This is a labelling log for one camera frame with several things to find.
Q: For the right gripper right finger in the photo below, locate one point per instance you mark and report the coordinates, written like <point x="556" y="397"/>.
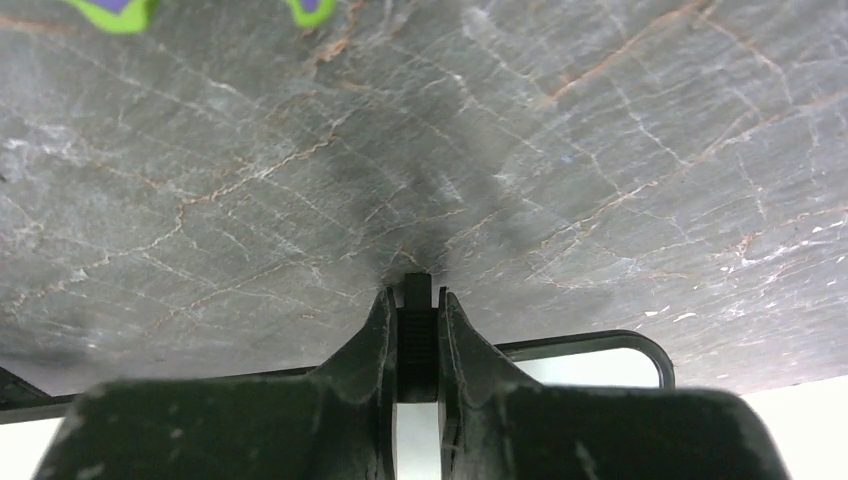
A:
<point x="497" y="422"/>

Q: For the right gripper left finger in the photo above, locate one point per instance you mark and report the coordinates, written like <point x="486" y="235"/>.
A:
<point x="335" y="422"/>

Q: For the green owl number block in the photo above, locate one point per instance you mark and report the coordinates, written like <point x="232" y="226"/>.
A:
<point x="134" y="16"/>

